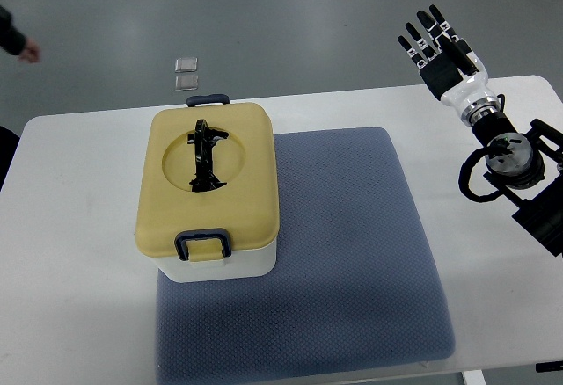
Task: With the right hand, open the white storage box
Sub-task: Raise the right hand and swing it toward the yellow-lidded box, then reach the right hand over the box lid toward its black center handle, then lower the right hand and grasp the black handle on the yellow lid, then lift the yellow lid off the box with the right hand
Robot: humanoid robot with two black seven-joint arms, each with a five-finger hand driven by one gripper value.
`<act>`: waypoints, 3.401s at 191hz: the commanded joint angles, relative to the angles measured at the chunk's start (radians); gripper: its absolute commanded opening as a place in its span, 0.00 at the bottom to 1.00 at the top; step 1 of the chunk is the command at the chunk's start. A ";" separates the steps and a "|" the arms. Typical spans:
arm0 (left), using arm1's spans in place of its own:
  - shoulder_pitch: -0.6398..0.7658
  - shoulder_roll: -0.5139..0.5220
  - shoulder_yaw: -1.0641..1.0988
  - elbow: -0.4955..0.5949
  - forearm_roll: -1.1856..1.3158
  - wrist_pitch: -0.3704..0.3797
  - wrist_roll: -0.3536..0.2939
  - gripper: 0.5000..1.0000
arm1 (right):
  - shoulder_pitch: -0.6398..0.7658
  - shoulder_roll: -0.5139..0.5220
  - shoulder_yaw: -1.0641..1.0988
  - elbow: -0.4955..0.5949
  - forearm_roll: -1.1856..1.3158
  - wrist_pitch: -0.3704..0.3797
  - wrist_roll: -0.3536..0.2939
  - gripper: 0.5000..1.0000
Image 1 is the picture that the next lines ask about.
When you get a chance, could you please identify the person hand at left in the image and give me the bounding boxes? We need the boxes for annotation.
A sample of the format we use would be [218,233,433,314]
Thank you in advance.
[18,38,41,64]

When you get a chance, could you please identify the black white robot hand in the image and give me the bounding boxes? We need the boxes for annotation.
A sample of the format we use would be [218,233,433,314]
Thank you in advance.
[398,4,503,127]

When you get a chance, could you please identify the yellow box lid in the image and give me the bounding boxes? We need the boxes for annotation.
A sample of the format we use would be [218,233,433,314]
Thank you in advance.
[135,103,280,265]

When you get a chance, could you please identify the white storage box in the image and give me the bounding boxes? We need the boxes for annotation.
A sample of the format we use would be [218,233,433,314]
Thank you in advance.
[151,237,277,283]

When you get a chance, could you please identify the upper floor socket plate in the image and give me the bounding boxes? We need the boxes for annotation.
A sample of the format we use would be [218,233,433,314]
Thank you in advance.
[174,56,198,73]

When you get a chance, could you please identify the blue mesh mat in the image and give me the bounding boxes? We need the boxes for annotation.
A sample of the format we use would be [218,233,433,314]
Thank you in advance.
[156,127,455,384]

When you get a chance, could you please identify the black table bracket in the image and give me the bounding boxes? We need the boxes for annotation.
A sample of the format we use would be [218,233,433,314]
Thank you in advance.
[535,360,563,373]

